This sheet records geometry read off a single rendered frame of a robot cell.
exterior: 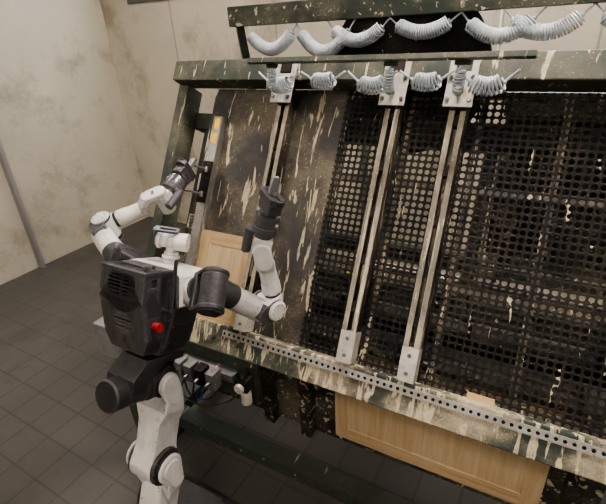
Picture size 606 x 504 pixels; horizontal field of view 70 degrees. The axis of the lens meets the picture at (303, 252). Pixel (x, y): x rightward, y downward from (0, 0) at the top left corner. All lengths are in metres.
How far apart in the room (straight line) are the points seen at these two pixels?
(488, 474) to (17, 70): 4.84
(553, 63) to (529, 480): 1.56
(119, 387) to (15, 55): 3.99
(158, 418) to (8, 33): 4.07
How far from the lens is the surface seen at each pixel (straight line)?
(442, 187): 1.70
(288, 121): 1.98
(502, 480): 2.20
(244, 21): 2.72
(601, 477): 1.73
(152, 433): 1.83
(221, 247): 2.07
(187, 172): 2.05
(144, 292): 1.45
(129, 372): 1.62
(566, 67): 1.75
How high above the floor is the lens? 2.06
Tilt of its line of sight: 27 degrees down
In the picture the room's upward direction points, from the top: 3 degrees counter-clockwise
